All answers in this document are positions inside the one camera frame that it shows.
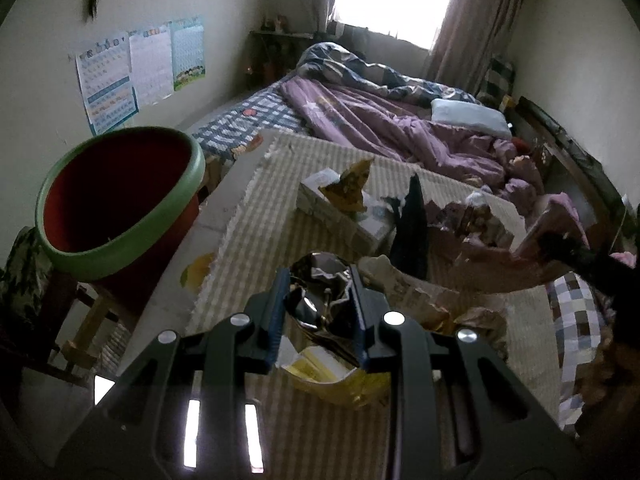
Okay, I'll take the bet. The shiny dark wrapper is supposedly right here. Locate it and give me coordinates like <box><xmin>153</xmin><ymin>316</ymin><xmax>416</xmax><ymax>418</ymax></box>
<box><xmin>284</xmin><ymin>252</ymin><xmax>358</xmax><ymax>366</ymax></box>

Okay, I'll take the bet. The yellow snack wrapper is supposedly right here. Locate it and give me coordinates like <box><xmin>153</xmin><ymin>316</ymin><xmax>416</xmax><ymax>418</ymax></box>
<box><xmin>276</xmin><ymin>336</ymin><xmax>390</xmax><ymax>410</ymax></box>

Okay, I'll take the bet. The orange snack bag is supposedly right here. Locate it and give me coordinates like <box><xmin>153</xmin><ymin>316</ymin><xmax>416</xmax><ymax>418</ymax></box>
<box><xmin>319</xmin><ymin>159</ymin><xmax>373</xmax><ymax>214</ymax></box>

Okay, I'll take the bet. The beige checkered mat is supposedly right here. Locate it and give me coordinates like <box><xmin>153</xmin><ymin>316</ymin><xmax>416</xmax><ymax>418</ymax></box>
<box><xmin>188</xmin><ymin>132</ymin><xmax>560</xmax><ymax>479</ymax></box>

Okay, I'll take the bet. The black pointed bag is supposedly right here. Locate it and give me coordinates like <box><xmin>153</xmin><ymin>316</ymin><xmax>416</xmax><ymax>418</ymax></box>
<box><xmin>386</xmin><ymin>174</ymin><xmax>431</xmax><ymax>281</ymax></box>

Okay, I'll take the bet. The white milk carton box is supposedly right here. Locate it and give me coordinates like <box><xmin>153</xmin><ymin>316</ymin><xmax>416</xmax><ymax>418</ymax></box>
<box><xmin>295</xmin><ymin>167</ymin><xmax>402</xmax><ymax>257</ymax></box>

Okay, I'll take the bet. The red bin with green rim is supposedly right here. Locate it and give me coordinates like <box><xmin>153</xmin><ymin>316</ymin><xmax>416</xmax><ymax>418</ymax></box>
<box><xmin>35</xmin><ymin>127</ymin><xmax>205</xmax><ymax>282</ymax></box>

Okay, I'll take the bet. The purple duvet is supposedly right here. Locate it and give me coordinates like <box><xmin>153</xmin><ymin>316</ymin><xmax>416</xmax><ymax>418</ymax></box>
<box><xmin>280</xmin><ymin>76</ymin><xmax>544</xmax><ymax>210</ymax></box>

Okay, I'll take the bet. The blue plaid bed sheet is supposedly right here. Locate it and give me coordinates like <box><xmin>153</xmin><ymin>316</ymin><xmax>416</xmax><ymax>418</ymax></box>
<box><xmin>191</xmin><ymin>81</ymin><xmax>310</xmax><ymax>160</ymax></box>

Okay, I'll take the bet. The white pillow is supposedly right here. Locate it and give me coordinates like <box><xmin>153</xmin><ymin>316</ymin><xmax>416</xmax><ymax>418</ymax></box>
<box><xmin>431</xmin><ymin>99</ymin><xmax>512</xmax><ymax>140</ymax></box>

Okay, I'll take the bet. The pink plastic package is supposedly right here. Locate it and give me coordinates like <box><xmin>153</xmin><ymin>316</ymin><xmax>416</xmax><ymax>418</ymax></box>
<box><xmin>514</xmin><ymin>192</ymin><xmax>591</xmax><ymax>261</ymax></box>

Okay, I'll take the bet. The blue grey patterned quilt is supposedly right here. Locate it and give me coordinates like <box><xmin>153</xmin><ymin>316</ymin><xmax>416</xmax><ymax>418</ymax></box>
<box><xmin>296</xmin><ymin>41</ymin><xmax>478</xmax><ymax>107</ymax></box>

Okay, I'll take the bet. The dark wooden shelf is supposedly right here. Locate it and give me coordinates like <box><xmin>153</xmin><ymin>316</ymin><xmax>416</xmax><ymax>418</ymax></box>
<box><xmin>245</xmin><ymin>30</ymin><xmax>314</xmax><ymax>89</ymax></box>

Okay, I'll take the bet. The brown curtain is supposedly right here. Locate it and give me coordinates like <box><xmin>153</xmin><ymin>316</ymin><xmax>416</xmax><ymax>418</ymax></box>
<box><xmin>424</xmin><ymin>0</ymin><xmax>525</xmax><ymax>94</ymax></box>

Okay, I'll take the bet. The right green wall poster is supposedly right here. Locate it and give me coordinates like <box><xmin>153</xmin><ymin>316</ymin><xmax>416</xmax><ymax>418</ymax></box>
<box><xmin>170</xmin><ymin>16</ymin><xmax>206</xmax><ymax>91</ymax></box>

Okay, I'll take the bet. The middle white wall poster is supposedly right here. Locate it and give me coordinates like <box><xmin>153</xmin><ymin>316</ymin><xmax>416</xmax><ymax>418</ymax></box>
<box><xmin>129</xmin><ymin>24</ymin><xmax>174</xmax><ymax>107</ymax></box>

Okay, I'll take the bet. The left wall chart poster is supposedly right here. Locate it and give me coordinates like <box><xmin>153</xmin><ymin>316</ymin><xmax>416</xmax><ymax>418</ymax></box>
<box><xmin>75</xmin><ymin>32</ymin><xmax>139</xmax><ymax>136</ymax></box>

